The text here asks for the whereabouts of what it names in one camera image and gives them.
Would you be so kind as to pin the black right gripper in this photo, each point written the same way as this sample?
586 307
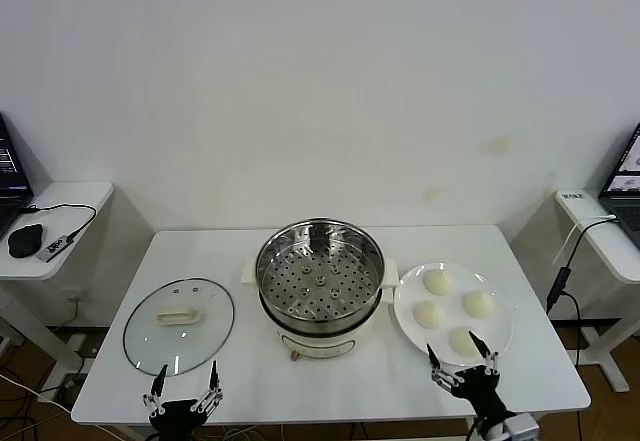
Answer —
477 388

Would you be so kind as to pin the grey usb hub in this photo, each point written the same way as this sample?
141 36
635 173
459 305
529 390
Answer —
56 248

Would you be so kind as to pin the white side desk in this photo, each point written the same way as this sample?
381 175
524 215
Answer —
615 261
90 196

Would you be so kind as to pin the round white plate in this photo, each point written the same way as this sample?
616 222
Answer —
415 333

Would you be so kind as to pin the black computer mouse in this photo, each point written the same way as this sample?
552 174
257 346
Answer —
25 241

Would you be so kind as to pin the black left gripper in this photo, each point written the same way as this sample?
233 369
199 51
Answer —
177 418

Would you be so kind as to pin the small white desk label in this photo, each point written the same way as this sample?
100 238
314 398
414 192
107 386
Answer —
573 196

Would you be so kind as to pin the cream electric cooker pot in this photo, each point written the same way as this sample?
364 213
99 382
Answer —
325 343

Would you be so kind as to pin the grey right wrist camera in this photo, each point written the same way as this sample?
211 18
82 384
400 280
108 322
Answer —
522 425

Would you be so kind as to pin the black open laptop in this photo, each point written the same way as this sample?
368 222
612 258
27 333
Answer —
625 206
10 171

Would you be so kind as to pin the perforated steel steamer basket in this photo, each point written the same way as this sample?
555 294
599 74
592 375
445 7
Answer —
320 291

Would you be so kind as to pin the round glass pot lid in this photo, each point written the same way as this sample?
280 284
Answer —
150 341

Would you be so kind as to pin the white steamed baozi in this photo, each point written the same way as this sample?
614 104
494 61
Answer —
438 281
479 304
462 345
429 314

